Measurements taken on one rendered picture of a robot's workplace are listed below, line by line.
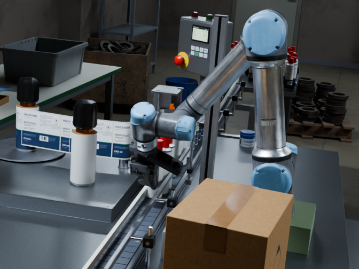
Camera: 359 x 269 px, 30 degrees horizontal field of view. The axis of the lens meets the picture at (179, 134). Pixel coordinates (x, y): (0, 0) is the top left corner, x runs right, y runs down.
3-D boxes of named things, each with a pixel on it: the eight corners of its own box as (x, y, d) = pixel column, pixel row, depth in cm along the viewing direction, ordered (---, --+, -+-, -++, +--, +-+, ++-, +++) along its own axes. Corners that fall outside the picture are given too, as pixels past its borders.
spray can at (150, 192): (148, 193, 232) (152, 136, 227) (163, 195, 232) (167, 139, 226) (145, 198, 228) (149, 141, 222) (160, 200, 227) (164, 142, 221)
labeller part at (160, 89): (158, 86, 283) (158, 84, 283) (184, 89, 281) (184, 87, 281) (150, 92, 270) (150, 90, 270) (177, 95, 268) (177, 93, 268)
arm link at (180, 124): (199, 111, 206) (165, 106, 209) (192, 120, 196) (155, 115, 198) (197, 135, 209) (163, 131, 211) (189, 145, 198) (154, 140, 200)
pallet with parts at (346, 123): (335, 112, 775) (341, 71, 762) (352, 143, 648) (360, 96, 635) (256, 104, 781) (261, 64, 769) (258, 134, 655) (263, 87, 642)
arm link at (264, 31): (295, 187, 206) (288, 7, 192) (292, 204, 192) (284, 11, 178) (256, 187, 208) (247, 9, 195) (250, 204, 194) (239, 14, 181)
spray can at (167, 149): (158, 189, 238) (162, 133, 232) (171, 192, 235) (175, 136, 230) (150, 192, 233) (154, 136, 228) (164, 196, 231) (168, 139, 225)
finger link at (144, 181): (140, 187, 226) (138, 168, 220) (157, 189, 225) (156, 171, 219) (138, 194, 224) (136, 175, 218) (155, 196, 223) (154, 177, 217)
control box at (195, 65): (194, 67, 248) (198, 16, 243) (228, 76, 236) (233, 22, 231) (174, 69, 241) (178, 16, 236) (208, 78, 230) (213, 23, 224)
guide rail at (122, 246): (186, 150, 262) (186, 147, 262) (189, 150, 262) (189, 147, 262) (102, 273, 160) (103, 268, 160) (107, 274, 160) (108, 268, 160)
